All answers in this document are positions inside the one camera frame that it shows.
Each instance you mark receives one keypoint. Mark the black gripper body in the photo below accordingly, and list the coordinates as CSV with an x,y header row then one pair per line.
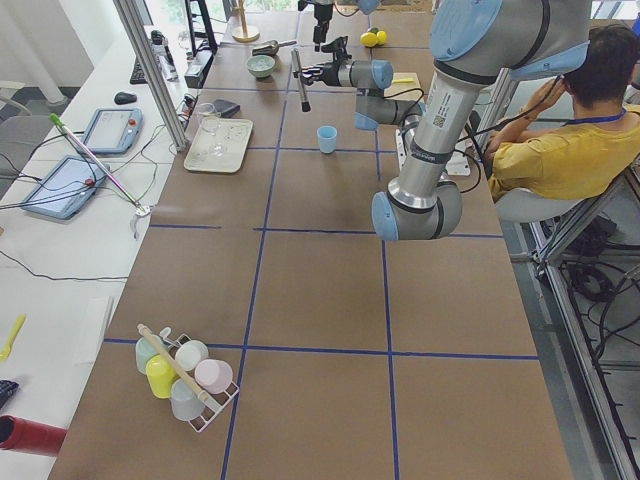
x,y
320,12
329,74

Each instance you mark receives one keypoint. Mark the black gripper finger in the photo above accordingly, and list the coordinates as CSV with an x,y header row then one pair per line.
x,y
314,69
306,80

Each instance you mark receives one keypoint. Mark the steel muddler black tip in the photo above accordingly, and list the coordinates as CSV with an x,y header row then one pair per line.
x,y
298,75

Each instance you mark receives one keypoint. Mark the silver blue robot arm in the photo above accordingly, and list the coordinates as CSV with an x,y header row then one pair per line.
x,y
471,42

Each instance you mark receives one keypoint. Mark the yellow lemon left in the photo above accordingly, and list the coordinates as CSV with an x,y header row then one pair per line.
x,y
369,39

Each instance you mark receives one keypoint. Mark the yellow lemon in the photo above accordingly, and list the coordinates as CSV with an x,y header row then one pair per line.
x,y
369,39
381,37

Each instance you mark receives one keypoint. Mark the yellow lemon right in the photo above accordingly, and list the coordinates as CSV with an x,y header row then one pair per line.
x,y
381,37

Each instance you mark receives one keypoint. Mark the light blue paper cup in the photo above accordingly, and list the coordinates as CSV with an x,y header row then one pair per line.
x,y
327,138

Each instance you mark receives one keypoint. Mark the wooden cup tree stand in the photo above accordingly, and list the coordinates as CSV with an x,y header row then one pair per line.
x,y
244,33

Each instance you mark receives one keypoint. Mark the white cup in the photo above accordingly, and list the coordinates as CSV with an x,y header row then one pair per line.
x,y
190,354

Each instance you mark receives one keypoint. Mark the pink cup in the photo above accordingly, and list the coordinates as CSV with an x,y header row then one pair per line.
x,y
214,375

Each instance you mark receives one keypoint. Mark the mint green cup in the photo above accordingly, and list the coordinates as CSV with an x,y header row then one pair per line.
x,y
144,352

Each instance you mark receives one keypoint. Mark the white cup rack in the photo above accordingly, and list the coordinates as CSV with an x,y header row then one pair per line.
x,y
167,346

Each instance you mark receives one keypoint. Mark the yellow cup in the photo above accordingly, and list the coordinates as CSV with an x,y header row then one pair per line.
x,y
160,376

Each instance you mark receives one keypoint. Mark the grey-blue cup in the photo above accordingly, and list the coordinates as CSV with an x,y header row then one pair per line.
x,y
184,403

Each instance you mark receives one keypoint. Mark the steel ice scoop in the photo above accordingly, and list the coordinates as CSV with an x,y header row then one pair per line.
x,y
271,48

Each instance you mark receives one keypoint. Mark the green bowl of ice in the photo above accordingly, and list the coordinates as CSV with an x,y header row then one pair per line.
x,y
260,66

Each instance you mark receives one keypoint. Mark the wooden cutting board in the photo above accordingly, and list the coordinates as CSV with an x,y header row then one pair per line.
x,y
410,91

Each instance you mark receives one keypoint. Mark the clear wine glass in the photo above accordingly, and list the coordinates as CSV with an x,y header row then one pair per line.
x,y
209,122

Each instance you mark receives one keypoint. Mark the cream bear tray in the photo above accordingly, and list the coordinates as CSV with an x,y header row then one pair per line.
x,y
234,135

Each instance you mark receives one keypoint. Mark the black computer box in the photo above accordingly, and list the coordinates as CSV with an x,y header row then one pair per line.
x,y
198,69

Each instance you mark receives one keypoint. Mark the black computer mouse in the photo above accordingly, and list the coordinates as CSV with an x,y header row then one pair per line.
x,y
124,98

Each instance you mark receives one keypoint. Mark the far blue teach pendant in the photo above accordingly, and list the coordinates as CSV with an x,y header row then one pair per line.
x,y
113,131

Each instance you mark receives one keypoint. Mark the blue teach pendant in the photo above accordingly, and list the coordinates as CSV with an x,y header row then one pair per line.
x,y
66,189
113,131

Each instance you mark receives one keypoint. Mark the green pink reacher stick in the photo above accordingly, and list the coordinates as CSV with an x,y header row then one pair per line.
x,y
141,211

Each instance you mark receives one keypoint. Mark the person in yellow shirt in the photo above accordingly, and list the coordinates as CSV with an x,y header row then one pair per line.
x,y
580,159

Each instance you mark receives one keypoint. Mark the near blue teach pendant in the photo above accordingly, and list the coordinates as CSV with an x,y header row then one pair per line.
x,y
66,189

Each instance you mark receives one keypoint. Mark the red bottle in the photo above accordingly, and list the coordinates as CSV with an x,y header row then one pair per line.
x,y
27,436

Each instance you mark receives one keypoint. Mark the aluminium frame post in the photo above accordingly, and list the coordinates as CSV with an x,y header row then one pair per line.
x,y
134,28

